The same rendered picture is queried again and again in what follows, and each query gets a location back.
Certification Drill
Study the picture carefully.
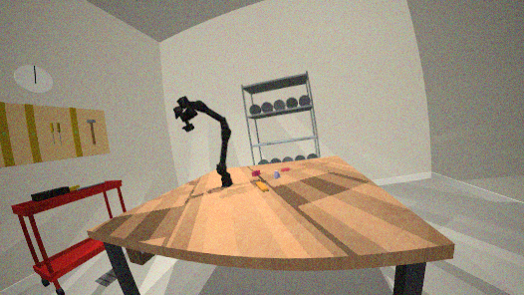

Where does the orange rectangular bar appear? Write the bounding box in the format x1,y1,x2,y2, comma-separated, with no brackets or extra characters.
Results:
255,181,268,192

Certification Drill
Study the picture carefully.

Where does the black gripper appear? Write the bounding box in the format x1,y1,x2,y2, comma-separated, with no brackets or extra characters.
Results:
173,106,194,133

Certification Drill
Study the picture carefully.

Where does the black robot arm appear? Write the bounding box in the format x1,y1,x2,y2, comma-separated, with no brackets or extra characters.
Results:
177,96,234,187

